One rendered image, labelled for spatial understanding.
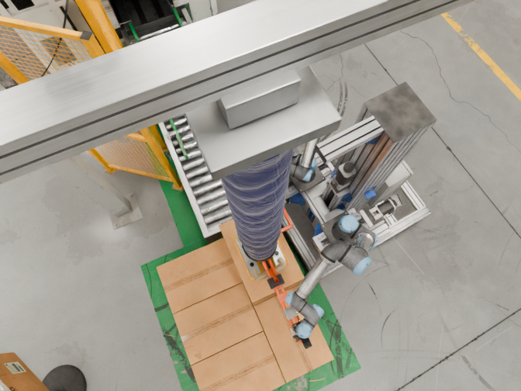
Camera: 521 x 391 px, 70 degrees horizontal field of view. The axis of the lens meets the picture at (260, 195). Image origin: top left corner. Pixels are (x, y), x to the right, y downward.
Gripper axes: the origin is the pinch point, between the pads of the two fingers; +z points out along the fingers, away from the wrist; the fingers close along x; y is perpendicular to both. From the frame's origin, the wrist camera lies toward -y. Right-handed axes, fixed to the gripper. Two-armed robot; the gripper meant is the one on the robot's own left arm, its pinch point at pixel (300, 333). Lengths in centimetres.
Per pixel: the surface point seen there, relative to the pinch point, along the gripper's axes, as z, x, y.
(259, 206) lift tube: -130, 4, 49
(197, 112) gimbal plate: -180, 14, 58
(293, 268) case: 12.8, -15.7, 39.6
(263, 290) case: 13.0, 9.4, 34.4
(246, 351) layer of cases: 53, 39, 3
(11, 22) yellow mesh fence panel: -103, 74, 197
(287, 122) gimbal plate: -180, -3, 48
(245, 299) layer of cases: 53, 24, 38
